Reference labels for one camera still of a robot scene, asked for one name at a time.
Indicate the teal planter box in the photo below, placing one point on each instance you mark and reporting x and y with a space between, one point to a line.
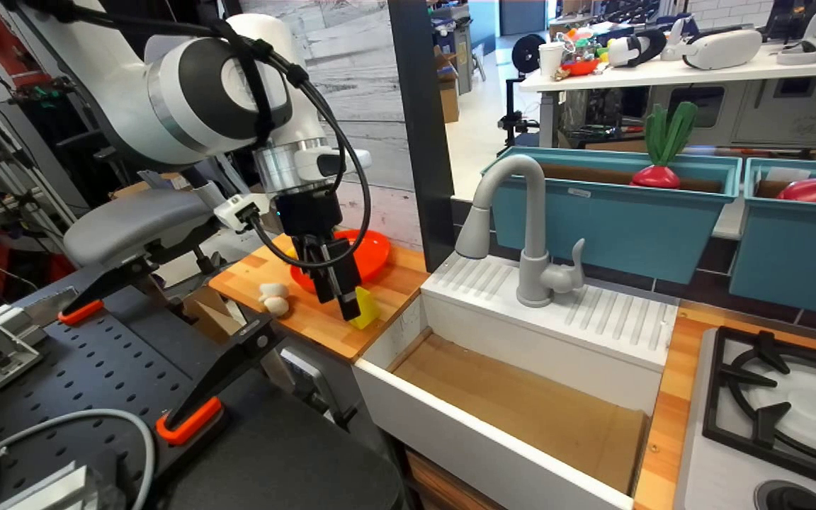
617 226
794 255

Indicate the grey wood backdrop panel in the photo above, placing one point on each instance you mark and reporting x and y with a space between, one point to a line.
362 75

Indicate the white VR headset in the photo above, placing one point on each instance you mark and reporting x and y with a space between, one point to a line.
724 46
635 46

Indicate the grey toy faucet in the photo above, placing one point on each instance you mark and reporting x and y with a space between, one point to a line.
532 235

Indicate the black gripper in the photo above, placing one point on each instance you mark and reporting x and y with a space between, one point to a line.
309 214

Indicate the white toy sink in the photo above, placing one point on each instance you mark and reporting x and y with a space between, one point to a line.
447 426

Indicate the yellow block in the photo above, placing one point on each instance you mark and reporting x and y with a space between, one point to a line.
369 310

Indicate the black frame post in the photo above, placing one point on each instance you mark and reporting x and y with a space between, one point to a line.
424 143

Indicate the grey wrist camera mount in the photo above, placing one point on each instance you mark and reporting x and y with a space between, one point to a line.
135 226

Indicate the long white table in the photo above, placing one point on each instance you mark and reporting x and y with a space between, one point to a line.
672 75

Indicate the red plastic plate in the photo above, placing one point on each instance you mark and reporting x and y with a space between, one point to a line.
373 255

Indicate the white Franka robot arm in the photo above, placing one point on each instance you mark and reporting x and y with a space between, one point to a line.
190 95

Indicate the toy stove with black grates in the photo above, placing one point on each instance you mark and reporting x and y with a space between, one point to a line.
805 405

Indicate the black perforated mounting board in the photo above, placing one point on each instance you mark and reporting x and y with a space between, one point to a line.
98 368

